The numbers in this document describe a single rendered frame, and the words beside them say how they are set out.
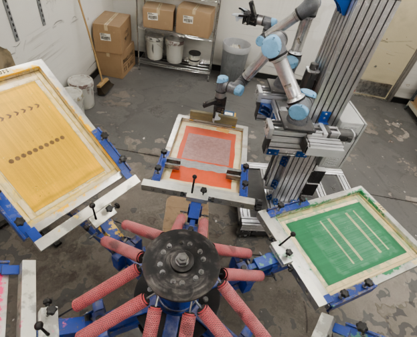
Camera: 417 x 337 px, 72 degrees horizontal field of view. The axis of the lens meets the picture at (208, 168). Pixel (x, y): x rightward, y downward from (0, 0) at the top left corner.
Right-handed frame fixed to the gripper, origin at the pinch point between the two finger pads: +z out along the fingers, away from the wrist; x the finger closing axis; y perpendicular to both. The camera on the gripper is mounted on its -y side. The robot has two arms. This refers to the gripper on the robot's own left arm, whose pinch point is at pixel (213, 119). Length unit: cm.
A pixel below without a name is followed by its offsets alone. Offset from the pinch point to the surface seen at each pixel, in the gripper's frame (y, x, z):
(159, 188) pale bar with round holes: -23, -72, 6
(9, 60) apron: -195, 53, 10
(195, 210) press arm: 0, -84, 6
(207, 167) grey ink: 2.5, -39.3, 13.4
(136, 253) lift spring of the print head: -19, -127, -16
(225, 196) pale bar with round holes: 16, -70, 6
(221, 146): 9.5, -12.4, 14.1
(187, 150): -14.2, -24.7, 14.0
